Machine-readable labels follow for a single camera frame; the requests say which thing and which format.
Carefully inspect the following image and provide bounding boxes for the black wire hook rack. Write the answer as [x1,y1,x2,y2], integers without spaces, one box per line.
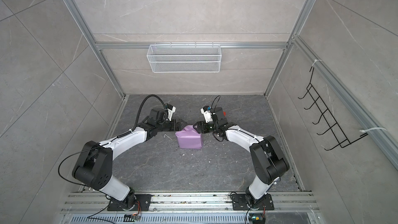
[298,67,368,151]

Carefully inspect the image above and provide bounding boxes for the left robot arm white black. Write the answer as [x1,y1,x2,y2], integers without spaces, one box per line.
[72,108,187,202]

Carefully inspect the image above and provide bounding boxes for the pink wrapping paper sheet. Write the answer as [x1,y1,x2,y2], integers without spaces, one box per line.
[175,125,203,149]

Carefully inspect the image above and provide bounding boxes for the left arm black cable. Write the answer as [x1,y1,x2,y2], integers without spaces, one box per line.
[57,94,169,187]

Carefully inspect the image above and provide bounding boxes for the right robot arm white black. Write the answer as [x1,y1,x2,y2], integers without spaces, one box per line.
[193,106,290,209]

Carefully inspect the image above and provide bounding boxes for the aluminium rail base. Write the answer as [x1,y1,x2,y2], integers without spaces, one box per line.
[57,192,324,224]

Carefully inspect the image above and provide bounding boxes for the white wire mesh basket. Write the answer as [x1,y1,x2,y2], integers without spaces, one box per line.
[147,44,222,73]

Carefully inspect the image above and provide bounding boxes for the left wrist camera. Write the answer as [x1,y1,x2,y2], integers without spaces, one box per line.
[165,104,176,121]

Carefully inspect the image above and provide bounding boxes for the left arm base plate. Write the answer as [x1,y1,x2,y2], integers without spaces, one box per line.
[107,194,152,211]

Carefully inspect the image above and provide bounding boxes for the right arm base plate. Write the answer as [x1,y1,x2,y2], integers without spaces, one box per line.
[230,192,275,211]

